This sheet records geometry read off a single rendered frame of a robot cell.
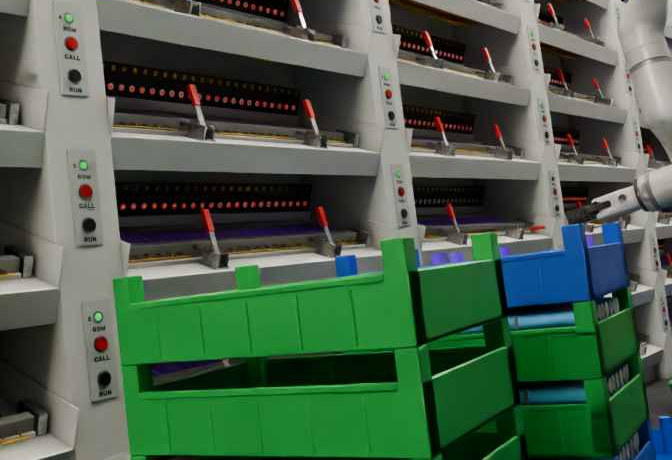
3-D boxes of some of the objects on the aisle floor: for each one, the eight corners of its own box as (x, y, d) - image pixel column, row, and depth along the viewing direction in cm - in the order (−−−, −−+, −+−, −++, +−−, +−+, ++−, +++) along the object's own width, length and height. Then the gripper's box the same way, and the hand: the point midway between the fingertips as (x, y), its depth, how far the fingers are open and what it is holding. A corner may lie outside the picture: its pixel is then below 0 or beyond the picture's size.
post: (453, 499, 156) (345, -329, 170) (426, 514, 149) (316, -352, 162) (371, 491, 169) (277, -279, 182) (343, 505, 162) (246, -298, 175)
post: (594, 420, 210) (504, -203, 224) (579, 428, 203) (487, -216, 217) (524, 419, 223) (442, -171, 236) (508, 426, 216) (425, -183, 229)
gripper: (654, 177, 183) (580, 203, 194) (628, 176, 170) (550, 203, 181) (665, 209, 182) (589, 233, 193) (640, 210, 169) (560, 235, 180)
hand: (578, 216), depth 186 cm, fingers open, 3 cm apart
